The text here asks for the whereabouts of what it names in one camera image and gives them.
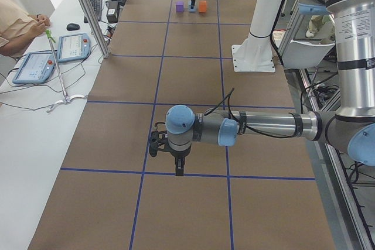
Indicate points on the light blue foam block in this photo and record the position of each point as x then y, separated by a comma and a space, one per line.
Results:
189, 9

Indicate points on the operator forearm beige sleeve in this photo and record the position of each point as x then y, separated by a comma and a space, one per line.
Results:
15, 21

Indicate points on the orange foam block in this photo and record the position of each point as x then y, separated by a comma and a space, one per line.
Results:
202, 7

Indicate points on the purple foam block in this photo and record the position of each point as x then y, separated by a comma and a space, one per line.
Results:
179, 6

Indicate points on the operator hand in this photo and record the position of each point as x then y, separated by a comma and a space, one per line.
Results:
42, 22

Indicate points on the black power adapter box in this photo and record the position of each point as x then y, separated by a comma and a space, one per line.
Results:
113, 11

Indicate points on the black keyboard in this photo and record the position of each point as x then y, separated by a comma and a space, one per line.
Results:
97, 6

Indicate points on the black computer mouse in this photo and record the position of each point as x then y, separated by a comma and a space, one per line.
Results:
72, 27

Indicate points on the far teach pendant tablet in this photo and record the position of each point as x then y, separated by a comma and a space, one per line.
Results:
73, 47

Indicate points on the teach pendant tablet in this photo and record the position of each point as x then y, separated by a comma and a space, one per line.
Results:
35, 68
73, 47

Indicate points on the metal reacher stick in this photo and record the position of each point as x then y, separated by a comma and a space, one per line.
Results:
66, 98

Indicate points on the near teach pendant tablet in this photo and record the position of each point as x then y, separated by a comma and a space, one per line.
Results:
35, 68

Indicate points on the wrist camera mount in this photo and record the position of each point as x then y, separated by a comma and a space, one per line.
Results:
158, 141

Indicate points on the white camera pedestal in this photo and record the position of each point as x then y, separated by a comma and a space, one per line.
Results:
255, 52

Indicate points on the aluminium frame post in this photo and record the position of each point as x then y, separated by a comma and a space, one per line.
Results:
94, 26

